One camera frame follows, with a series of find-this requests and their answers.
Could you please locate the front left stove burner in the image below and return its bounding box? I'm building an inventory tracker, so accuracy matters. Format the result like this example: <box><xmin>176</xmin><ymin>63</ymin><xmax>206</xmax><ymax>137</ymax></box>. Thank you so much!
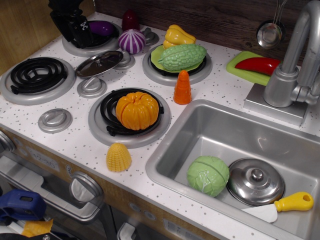
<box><xmin>0</xmin><ymin>57</ymin><xmax>76</xmax><ymax>106</ymax></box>

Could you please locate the silver stove knob back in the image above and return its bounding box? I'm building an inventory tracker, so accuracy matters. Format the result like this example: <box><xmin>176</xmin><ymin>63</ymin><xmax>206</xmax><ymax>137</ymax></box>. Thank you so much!
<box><xmin>142</xmin><ymin>27</ymin><xmax>160</xmax><ymax>47</ymax></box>

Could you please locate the dark red toy beet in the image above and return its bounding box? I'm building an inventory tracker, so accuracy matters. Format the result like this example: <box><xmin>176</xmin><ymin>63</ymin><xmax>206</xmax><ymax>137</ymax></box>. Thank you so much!
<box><xmin>121</xmin><ymin>9</ymin><xmax>140</xmax><ymax>31</ymax></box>

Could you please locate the purple striped toy onion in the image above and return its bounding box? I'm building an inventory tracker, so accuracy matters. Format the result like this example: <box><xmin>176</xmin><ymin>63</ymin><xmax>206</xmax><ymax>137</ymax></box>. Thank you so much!
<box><xmin>118</xmin><ymin>29</ymin><xmax>147</xmax><ymax>54</ymax></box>

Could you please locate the yellow toy bell pepper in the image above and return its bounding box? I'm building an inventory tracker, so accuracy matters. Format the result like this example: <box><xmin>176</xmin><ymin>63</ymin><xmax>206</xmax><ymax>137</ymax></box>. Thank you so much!
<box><xmin>162</xmin><ymin>24</ymin><xmax>196</xmax><ymax>50</ymax></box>

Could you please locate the silver oven front knob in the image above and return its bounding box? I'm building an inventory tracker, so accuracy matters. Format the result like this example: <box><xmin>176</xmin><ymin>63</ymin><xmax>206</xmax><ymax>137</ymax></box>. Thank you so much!
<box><xmin>0</xmin><ymin>131</ymin><xmax>16</xmax><ymax>154</ymax></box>

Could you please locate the orange toy pumpkin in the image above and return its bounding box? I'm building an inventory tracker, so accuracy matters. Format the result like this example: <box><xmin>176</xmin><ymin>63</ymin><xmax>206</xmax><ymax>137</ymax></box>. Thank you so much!
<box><xmin>115</xmin><ymin>91</ymin><xmax>160</xmax><ymax>131</ymax></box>

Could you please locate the back left stove burner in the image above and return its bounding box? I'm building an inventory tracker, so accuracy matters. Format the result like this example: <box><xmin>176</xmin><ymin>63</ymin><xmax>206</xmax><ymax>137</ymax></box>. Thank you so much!
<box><xmin>62</xmin><ymin>23</ymin><xmax>123</xmax><ymax>58</ymax></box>

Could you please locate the steel sink basin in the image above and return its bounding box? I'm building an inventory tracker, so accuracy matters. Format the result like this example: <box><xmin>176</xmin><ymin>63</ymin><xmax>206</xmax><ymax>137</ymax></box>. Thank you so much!
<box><xmin>146</xmin><ymin>100</ymin><xmax>320</xmax><ymax>240</ymax></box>

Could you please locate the flat steel lid on counter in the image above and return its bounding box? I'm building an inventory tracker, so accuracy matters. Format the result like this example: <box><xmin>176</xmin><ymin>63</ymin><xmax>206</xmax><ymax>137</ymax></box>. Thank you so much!
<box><xmin>75</xmin><ymin>50</ymin><xmax>124</xmax><ymax>78</ymax></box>

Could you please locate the green toy bitter gourd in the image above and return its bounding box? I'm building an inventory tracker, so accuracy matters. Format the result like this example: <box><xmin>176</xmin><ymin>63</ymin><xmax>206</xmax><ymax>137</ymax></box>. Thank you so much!
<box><xmin>158</xmin><ymin>43</ymin><xmax>207</xmax><ymax>71</ymax></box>

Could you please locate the yellow toy corn piece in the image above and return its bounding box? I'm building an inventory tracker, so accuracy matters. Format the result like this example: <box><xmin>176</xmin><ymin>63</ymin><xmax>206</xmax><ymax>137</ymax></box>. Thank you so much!
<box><xmin>106</xmin><ymin>142</ymin><xmax>132</xmax><ymax>172</ymax></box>

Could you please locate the silver oven door handle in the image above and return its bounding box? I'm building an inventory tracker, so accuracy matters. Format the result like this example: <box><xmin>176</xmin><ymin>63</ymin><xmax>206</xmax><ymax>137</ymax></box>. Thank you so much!
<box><xmin>0</xmin><ymin>156</ymin><xmax>101</xmax><ymax>224</ymax></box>

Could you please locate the orange toy carrot piece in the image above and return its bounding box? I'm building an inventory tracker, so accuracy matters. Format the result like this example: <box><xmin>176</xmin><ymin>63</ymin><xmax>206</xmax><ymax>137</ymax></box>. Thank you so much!
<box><xmin>173</xmin><ymin>70</ymin><xmax>192</xmax><ymax>105</ymax></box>

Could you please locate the front right stove burner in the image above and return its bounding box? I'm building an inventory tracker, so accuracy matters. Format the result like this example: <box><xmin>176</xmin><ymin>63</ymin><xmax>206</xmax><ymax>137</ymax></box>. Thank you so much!
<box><xmin>88</xmin><ymin>88</ymin><xmax>171</xmax><ymax>149</ymax></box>

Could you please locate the green cutting board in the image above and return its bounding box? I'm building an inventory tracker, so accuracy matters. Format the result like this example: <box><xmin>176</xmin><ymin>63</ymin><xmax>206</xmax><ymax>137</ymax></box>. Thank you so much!
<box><xmin>226</xmin><ymin>51</ymin><xmax>271</xmax><ymax>86</ymax></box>

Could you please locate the blue clamp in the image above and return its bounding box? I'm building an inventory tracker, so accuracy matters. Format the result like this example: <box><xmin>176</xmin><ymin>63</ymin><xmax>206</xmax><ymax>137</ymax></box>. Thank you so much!
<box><xmin>0</xmin><ymin>189</ymin><xmax>47</xmax><ymax>221</ymax></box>

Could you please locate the silver stove knob front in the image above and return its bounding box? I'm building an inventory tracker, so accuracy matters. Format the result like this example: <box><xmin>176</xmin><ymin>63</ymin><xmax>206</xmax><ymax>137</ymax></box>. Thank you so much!
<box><xmin>38</xmin><ymin>108</ymin><xmax>73</xmax><ymax>134</ymax></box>

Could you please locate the silver faucet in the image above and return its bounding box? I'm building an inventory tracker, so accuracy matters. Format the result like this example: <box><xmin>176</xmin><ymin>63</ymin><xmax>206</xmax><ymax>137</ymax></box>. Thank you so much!
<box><xmin>244</xmin><ymin>0</ymin><xmax>320</xmax><ymax>126</ymax></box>

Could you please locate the silver stove knob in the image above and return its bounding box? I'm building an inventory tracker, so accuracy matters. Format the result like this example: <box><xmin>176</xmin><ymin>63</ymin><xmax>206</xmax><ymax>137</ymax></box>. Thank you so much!
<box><xmin>114</xmin><ymin>50</ymin><xmax>136</xmax><ymax>71</ymax></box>
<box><xmin>38</xmin><ymin>108</ymin><xmax>73</xmax><ymax>134</ymax></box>
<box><xmin>77</xmin><ymin>76</ymin><xmax>107</xmax><ymax>99</ymax></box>
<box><xmin>142</xmin><ymin>27</ymin><xmax>160</xmax><ymax>47</ymax></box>

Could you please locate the silver stove knob upper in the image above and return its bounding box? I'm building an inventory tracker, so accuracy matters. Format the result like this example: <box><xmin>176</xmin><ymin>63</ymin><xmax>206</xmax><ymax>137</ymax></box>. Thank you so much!
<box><xmin>114</xmin><ymin>50</ymin><xmax>136</xmax><ymax>71</ymax></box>

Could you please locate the steel lid in sink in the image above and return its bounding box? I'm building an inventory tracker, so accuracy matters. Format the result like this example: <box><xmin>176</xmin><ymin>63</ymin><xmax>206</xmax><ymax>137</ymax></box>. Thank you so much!
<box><xmin>227</xmin><ymin>157</ymin><xmax>286</xmax><ymax>207</ymax></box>

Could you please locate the green toy cabbage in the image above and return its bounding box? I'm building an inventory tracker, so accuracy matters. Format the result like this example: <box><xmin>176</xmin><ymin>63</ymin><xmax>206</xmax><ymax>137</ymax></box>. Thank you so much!
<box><xmin>186</xmin><ymin>155</ymin><xmax>230</xmax><ymax>197</ymax></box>

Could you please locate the light green plate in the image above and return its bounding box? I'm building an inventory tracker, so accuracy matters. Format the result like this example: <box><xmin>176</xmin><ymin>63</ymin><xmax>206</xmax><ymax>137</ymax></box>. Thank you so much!
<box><xmin>151</xmin><ymin>50</ymin><xmax>204</xmax><ymax>73</ymax></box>

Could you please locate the yellow cloth scrap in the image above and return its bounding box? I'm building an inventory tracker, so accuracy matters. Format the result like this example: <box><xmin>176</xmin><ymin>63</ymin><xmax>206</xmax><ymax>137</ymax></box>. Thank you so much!
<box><xmin>21</xmin><ymin>219</ymin><xmax>54</xmax><ymax>238</ymax></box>

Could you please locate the silver stove knob middle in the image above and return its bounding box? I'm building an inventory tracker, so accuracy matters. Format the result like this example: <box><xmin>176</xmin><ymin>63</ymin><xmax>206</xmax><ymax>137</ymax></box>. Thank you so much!
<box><xmin>77</xmin><ymin>76</ymin><xmax>107</xmax><ymax>99</ymax></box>

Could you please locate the yellow handled toy knife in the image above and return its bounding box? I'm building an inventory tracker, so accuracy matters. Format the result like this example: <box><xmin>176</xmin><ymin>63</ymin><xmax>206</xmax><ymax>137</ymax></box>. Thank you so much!
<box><xmin>242</xmin><ymin>191</ymin><xmax>314</xmax><ymax>223</ymax></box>

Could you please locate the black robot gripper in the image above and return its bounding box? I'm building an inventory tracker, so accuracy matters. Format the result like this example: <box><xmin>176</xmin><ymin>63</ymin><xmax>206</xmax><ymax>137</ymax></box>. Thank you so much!
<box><xmin>48</xmin><ymin>0</ymin><xmax>94</xmax><ymax>49</ymax></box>

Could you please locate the hanging steel ladle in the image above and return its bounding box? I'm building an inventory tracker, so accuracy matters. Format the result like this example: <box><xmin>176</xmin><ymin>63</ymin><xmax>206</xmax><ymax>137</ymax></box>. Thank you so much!
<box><xmin>256</xmin><ymin>0</ymin><xmax>287</xmax><ymax>49</ymax></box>

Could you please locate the purple toy eggplant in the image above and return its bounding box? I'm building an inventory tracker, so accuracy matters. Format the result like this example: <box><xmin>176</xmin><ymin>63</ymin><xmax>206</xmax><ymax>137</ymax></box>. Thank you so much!
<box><xmin>89</xmin><ymin>20</ymin><xmax>115</xmax><ymax>37</ymax></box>

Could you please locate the red toy chili pepper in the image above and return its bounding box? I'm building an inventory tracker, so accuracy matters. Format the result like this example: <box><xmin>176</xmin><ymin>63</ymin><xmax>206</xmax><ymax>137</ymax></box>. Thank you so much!
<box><xmin>235</xmin><ymin>57</ymin><xmax>282</xmax><ymax>76</ymax></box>

